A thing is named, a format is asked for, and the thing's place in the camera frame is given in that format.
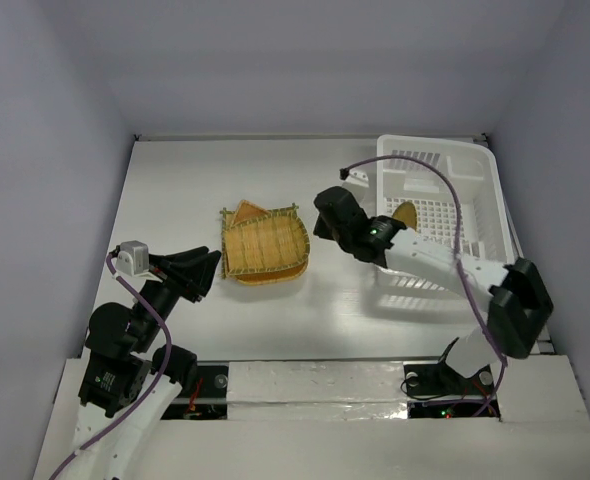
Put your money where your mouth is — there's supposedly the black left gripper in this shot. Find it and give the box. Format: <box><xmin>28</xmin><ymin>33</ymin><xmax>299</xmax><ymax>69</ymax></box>
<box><xmin>134</xmin><ymin>243</ymin><xmax>222</xmax><ymax>348</ymax></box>

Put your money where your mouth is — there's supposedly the square bamboo woven plate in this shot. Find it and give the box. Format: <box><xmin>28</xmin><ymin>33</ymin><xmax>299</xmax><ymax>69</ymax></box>
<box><xmin>219</xmin><ymin>202</ymin><xmax>307</xmax><ymax>280</ymax></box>

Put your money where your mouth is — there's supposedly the small round bamboo plate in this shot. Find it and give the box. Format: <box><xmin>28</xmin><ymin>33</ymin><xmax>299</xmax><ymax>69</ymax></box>
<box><xmin>392</xmin><ymin>201</ymin><xmax>418</xmax><ymax>232</ymax></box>

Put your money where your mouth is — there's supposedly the medium round bamboo plate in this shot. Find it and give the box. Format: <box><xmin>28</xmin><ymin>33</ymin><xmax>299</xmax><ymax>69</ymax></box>
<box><xmin>223</xmin><ymin>207</ymin><xmax>311</xmax><ymax>277</ymax></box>

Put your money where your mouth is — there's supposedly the thick tan woven plate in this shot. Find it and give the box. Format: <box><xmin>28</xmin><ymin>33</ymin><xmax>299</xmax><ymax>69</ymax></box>
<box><xmin>232</xmin><ymin>261</ymin><xmax>308</xmax><ymax>286</ymax></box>

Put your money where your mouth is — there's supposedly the triangular orange woven plate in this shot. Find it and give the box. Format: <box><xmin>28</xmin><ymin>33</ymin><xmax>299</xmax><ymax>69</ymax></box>
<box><xmin>231</xmin><ymin>200</ymin><xmax>269</xmax><ymax>226</ymax></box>

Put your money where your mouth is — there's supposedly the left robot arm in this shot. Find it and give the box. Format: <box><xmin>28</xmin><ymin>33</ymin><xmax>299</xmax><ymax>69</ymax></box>
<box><xmin>51</xmin><ymin>241</ymin><xmax>221</xmax><ymax>479</ymax></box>

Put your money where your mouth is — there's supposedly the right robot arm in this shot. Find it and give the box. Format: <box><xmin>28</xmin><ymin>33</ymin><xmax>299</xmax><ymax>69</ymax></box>
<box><xmin>314</xmin><ymin>186</ymin><xmax>554</xmax><ymax>397</ymax></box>

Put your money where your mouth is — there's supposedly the white plastic dish rack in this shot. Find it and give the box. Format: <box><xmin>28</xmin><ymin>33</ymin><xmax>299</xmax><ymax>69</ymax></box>
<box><xmin>376</xmin><ymin>134</ymin><xmax>515</xmax><ymax>263</ymax></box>

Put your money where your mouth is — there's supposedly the white foam strip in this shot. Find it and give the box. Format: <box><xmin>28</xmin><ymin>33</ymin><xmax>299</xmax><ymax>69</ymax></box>
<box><xmin>226</xmin><ymin>361</ymin><xmax>408</xmax><ymax>421</ymax></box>

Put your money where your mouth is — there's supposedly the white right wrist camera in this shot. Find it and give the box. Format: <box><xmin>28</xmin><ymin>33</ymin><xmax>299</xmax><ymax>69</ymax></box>
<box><xmin>340</xmin><ymin>169</ymin><xmax>369</xmax><ymax>195</ymax></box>

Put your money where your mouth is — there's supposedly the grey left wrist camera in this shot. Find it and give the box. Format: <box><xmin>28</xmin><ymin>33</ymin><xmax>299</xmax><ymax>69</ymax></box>
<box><xmin>114</xmin><ymin>240</ymin><xmax>150</xmax><ymax>277</ymax></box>

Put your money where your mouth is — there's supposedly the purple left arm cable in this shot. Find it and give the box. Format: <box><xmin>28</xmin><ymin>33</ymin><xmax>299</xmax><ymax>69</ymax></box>
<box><xmin>49</xmin><ymin>252</ymin><xmax>175</xmax><ymax>480</ymax></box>

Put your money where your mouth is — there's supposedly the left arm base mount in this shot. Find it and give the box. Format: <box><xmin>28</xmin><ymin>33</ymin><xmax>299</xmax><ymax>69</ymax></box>
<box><xmin>162</xmin><ymin>362</ymin><xmax>229</xmax><ymax>421</ymax></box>

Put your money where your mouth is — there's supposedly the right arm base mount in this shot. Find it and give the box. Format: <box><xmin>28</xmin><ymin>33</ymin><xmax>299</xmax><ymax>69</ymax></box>
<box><xmin>400</xmin><ymin>360</ymin><xmax>500</xmax><ymax>419</ymax></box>

